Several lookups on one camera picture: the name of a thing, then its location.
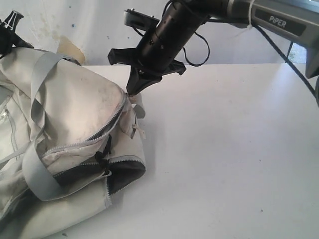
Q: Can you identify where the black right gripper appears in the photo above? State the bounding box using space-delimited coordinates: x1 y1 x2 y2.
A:
108 48 186 96

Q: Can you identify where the white grey backpack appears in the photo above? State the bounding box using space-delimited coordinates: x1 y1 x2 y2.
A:
0 47 146 239

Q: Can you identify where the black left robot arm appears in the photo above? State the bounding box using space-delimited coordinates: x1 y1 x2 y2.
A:
0 10 34 58

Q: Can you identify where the white backdrop curtain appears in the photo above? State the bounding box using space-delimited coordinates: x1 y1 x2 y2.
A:
0 0 282 65

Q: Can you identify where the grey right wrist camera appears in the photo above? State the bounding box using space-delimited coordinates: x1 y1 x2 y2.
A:
124 8 160 31

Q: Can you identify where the dark window frame post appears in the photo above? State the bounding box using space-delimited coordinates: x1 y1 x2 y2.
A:
287 42 295 62

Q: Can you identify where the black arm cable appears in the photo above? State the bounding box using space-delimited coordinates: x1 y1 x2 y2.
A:
132 0 319 108

